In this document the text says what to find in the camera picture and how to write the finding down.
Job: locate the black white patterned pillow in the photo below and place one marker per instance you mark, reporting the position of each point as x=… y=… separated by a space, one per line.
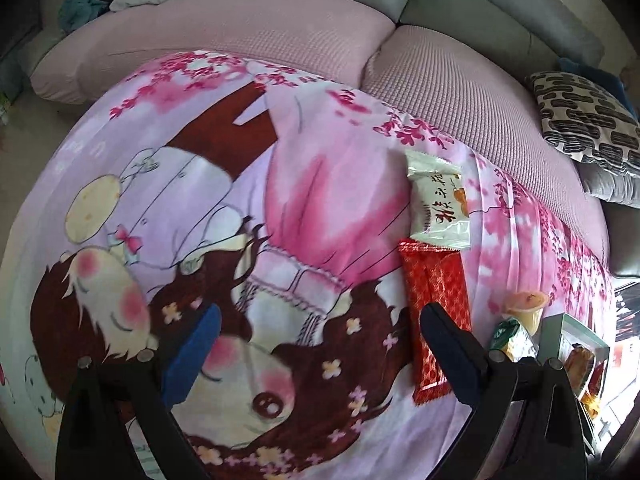
x=585 y=120

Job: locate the black white printed cloth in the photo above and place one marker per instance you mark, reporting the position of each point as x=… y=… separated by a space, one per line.
x=627 y=320

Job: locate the dark grey pillow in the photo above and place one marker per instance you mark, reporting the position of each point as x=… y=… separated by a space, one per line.
x=615 y=185

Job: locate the clear green yellow packet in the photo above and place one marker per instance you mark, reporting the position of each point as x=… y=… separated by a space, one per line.
x=512 y=342

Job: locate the teal white box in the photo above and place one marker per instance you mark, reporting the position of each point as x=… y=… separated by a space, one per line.
x=552 y=330

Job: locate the orange white snack packet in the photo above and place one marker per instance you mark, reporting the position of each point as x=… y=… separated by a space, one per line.
x=577 y=365

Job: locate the red patterned packet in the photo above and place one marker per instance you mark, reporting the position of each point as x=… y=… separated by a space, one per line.
x=440 y=280

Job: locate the grey sofa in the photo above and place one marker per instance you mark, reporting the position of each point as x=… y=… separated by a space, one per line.
x=475 y=0

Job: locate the pink sofa seat cushion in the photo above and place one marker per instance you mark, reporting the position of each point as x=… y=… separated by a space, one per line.
x=225 y=25
x=475 y=105

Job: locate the blue cloth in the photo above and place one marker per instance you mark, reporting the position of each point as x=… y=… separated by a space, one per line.
x=595 y=72

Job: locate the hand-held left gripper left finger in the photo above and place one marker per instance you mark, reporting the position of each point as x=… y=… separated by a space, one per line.
x=192 y=355

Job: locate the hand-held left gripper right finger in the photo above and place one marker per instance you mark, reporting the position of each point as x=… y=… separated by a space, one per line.
x=450 y=355

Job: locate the teal cloth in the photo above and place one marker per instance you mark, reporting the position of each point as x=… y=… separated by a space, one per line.
x=80 y=7

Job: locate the pink cartoon printed blanket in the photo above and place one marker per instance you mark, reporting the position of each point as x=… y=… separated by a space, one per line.
x=300 y=210

